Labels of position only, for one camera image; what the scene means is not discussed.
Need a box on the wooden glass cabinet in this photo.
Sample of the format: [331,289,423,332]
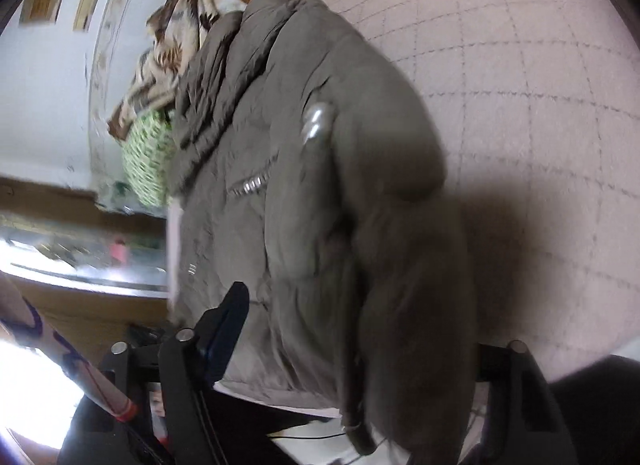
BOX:
[0,174,170,298]

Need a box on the white purple patterned stick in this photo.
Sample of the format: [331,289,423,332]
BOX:
[0,272,141,423]

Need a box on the small framed wall picture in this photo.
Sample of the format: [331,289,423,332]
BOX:
[73,0,100,32]

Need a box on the pink quilted bedspread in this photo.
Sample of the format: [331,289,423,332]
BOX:
[297,0,640,382]

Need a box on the grey-green padded jacket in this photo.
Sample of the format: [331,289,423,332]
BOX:
[165,0,478,465]

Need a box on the green patterned cloth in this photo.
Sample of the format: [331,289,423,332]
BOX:
[122,110,179,208]

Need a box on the leaf print cloth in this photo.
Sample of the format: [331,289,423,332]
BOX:
[107,0,323,142]

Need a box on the thin black cable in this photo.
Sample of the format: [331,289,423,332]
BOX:
[267,427,351,442]

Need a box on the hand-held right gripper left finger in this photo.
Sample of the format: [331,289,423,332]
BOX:
[57,281,251,465]

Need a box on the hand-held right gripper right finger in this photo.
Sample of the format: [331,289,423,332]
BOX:
[474,339,568,465]

